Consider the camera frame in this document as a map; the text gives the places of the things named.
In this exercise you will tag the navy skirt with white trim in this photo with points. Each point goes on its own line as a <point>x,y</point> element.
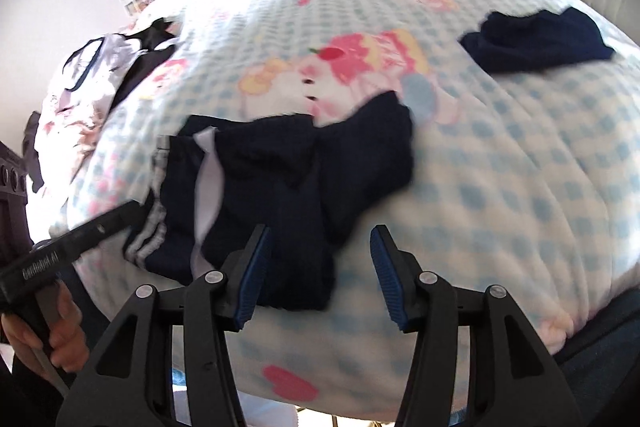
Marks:
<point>280,167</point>

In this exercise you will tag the person's left hand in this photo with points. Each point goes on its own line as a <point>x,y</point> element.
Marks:
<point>70,337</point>

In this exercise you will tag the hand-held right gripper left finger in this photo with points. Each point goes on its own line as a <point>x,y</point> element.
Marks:
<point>255,279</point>

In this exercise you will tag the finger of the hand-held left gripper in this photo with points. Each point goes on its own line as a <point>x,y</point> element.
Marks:
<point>112,218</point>

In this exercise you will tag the white and pink garment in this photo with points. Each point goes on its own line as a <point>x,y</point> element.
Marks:
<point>70,117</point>

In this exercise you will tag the black garment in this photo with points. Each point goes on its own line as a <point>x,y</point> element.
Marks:
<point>145,57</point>

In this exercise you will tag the person's leg in jeans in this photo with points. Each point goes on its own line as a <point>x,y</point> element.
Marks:
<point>600,357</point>

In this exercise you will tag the folded navy garment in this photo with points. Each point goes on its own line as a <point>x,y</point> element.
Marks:
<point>535,42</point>

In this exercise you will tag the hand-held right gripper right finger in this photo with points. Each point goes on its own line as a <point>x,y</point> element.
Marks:
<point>387,279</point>

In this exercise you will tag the blue checked cartoon blanket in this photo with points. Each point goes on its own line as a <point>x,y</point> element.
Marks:
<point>500,182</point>

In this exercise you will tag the dark cloth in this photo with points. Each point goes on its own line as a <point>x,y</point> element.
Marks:
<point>32,147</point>

